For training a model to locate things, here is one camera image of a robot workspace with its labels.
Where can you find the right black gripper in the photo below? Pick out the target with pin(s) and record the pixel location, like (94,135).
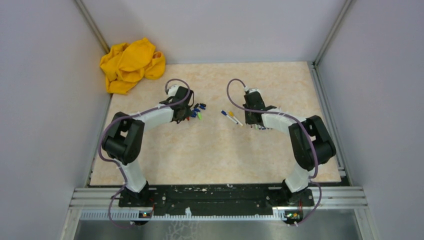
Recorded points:
(248,120)

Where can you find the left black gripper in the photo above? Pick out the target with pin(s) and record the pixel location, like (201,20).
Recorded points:
(188,113)

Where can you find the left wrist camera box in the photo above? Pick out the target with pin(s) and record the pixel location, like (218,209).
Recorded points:
(171,92)

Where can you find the aluminium front rail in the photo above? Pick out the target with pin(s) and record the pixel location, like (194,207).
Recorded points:
(102,204)

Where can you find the yellow cap marker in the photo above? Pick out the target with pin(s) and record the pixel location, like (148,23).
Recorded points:
(231,114)

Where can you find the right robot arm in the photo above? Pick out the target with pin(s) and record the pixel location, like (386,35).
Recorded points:
(310,140)

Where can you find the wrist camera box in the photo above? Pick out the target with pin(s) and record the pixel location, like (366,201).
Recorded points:
(171,92)
(252,91)

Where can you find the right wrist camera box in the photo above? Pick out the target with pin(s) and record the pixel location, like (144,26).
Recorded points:
(252,91)

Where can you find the yellow crumpled cloth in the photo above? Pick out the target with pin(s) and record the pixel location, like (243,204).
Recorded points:
(127,64)

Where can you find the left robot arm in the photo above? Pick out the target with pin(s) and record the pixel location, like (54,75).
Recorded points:
(122,139)

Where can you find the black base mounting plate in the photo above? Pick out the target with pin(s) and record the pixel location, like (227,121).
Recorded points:
(216,199)

